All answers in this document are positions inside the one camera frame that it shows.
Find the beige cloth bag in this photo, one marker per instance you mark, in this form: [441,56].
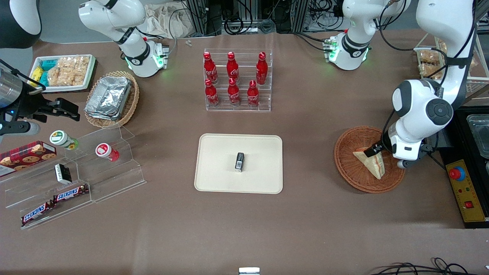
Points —
[164,21]

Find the clear plastic container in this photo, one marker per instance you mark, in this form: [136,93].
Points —
[479,133]

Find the triangular sandwich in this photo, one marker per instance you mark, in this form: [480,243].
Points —
[372,164]

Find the black and white small box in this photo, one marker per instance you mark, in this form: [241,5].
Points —
[62,173]

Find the snickers chocolate bar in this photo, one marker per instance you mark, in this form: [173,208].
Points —
[36,213]
[70,193]

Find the cracker bag in rack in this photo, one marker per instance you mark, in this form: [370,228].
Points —
[428,56]
[429,70]

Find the green lid cup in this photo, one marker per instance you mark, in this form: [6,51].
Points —
[61,138]

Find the red cookie box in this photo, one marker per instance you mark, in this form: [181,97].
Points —
[26,156]

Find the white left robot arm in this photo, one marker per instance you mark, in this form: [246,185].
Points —
[435,23]

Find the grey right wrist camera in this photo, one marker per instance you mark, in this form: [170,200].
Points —
[19,128]

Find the red lid cup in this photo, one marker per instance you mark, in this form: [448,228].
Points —
[105,151]

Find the red cola bottle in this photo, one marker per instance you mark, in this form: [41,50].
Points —
[209,68]
[253,95]
[232,68]
[261,69]
[233,94]
[211,95]

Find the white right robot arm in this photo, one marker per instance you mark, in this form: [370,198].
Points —
[114,15]

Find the white rectangular snack tray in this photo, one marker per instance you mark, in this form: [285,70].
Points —
[88,74]

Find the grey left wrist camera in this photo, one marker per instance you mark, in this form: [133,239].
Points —
[406,164]

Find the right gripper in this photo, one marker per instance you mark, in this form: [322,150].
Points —
[27,105]

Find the stack of foil trays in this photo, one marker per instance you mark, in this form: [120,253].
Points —
[109,97]

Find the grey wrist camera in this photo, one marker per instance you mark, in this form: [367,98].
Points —
[406,164]
[19,128]

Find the black appliance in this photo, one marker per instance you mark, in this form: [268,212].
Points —
[458,118]

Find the clear acrylic bottle rack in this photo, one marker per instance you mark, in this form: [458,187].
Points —
[238,109]

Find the clear rice cracker bag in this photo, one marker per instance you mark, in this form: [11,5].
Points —
[68,70]

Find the beige plastic tray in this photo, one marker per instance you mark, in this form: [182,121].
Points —
[221,168]

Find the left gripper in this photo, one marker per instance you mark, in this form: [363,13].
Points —
[370,151]

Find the yellow snack pack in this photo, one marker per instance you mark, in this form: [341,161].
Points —
[36,75]

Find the small black box with label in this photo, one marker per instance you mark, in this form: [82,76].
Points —
[239,162]

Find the small white device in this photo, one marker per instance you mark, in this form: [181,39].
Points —
[249,271]

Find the brown wicker basket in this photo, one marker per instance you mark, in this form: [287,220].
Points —
[351,168]

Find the yellow emergency stop box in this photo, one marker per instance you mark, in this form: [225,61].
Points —
[468,198]

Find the clear acrylic stepped display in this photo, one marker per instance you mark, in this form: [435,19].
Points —
[114,179]

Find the light wicker basket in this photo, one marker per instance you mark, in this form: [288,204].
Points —
[131,103]

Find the teal snack pack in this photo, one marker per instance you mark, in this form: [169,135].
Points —
[49,64]
[44,78]

